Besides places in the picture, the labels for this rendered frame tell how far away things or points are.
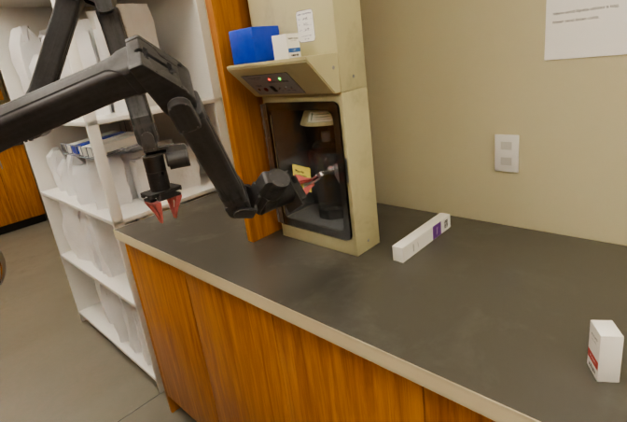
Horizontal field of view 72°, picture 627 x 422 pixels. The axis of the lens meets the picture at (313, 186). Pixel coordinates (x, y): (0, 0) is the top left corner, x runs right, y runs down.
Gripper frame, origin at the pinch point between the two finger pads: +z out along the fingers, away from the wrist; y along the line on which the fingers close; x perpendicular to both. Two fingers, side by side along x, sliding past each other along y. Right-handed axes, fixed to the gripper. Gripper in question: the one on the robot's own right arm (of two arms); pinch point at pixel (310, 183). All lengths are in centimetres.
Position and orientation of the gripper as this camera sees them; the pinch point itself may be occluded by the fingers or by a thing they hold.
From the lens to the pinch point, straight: 121.9
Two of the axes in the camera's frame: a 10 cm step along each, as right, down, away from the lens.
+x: -5.8, 4.0, 7.1
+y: -4.8, -8.7, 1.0
